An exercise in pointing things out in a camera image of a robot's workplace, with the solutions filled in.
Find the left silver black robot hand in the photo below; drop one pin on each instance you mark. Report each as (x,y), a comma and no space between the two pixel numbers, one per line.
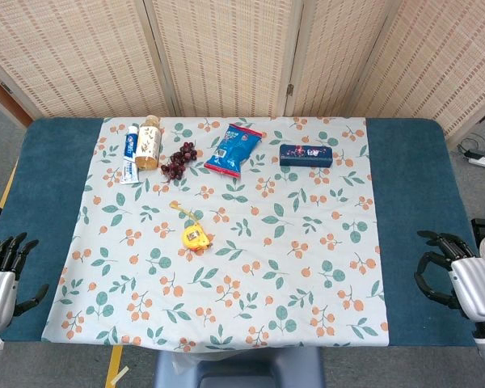
(0,291)

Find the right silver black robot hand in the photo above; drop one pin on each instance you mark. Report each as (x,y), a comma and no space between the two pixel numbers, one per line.
(475,283)

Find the yellow tape measure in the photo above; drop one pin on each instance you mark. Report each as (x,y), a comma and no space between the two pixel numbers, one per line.
(194,238)

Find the teal blue table cover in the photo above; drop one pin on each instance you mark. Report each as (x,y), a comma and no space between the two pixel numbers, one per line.
(44,182)

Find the brown wooden door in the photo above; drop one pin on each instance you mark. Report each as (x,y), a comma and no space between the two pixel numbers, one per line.
(2,97)

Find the white blue toothpaste tube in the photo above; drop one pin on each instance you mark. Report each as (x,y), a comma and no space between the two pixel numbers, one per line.
(130,145)

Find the beige labelled drink bottle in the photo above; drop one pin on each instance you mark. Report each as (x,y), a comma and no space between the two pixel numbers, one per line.
(148,145)

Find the floral leaf print tablecloth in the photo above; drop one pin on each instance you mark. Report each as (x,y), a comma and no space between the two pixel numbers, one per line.
(266,250)

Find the dark blue rectangular box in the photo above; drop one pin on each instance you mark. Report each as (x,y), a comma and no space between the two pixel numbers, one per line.
(306,155)

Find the dark red grape bunch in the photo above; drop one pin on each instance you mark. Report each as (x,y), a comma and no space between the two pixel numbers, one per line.
(180,159)

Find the woven bamboo screen panel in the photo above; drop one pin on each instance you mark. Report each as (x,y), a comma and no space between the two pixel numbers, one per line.
(77,52)
(226,52)
(440,60)
(335,56)

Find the metal screen hinge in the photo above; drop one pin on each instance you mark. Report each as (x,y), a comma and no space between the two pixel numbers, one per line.
(290,89)

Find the blue snack bag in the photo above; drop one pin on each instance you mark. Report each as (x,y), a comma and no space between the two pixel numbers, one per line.
(232,149)

